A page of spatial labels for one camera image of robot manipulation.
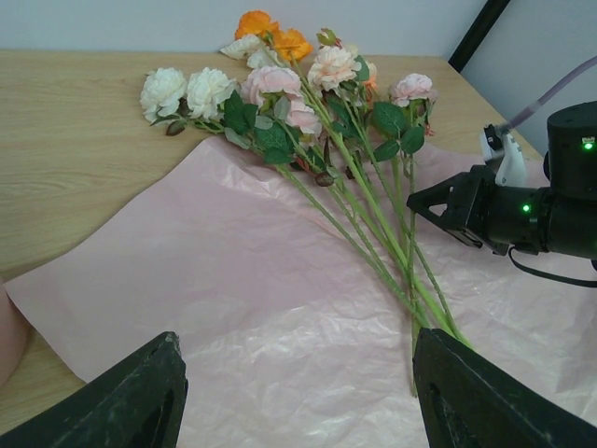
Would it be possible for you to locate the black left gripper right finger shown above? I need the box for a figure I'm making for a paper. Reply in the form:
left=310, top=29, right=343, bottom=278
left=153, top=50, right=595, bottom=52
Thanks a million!
left=413, top=329, right=596, bottom=448

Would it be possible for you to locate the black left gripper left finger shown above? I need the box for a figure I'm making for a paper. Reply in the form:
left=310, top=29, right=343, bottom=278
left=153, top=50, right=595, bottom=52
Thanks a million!
left=1, top=331, right=188, bottom=447

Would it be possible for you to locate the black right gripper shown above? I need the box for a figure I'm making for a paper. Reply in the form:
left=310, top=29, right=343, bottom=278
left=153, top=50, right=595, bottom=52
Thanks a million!
left=407, top=165, right=558, bottom=256

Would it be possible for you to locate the artificial flower bunch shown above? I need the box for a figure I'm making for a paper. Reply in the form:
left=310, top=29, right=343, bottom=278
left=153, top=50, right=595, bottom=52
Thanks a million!
left=139, top=9, right=475, bottom=398

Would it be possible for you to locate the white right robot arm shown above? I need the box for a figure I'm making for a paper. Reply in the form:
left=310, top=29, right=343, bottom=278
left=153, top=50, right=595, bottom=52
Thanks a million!
left=458, top=101, right=596, bottom=261

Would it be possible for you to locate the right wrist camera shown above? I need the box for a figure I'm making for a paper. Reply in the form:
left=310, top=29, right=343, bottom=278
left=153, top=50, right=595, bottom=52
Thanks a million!
left=479, top=124, right=528, bottom=188

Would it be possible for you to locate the right black frame post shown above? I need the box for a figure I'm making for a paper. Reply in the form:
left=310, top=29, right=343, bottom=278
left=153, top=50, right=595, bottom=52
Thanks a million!
left=448, top=0, right=510, bottom=73

